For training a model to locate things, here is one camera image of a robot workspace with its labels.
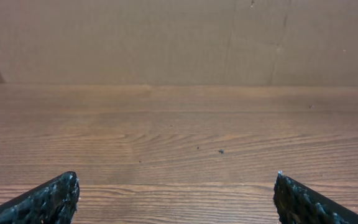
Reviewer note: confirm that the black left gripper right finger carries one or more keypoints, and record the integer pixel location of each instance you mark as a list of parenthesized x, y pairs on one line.
[(299, 204)]

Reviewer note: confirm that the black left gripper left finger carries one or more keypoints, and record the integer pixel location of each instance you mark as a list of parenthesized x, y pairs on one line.
[(53, 202)]

